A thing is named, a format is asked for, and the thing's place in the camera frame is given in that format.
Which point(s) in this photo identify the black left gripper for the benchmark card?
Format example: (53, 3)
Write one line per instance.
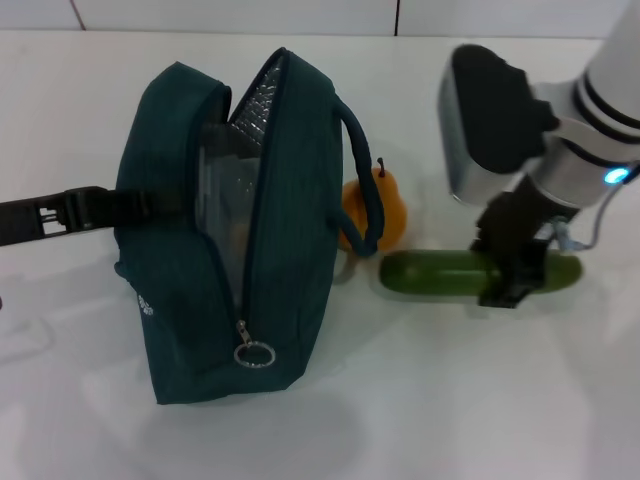
(25, 220)

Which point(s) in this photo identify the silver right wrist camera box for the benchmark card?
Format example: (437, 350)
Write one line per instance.
(490, 130)

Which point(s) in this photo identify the orange yellow pear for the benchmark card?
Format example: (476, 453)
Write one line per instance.
(392, 220)

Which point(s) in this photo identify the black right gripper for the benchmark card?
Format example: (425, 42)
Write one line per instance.
(520, 215)

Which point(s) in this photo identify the dark teal insulated lunch bag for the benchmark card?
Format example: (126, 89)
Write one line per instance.
(300, 225)

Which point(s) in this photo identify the green cucumber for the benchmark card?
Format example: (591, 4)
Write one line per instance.
(430, 272)

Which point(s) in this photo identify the clear food container blue lid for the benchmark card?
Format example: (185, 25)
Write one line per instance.
(225, 190)

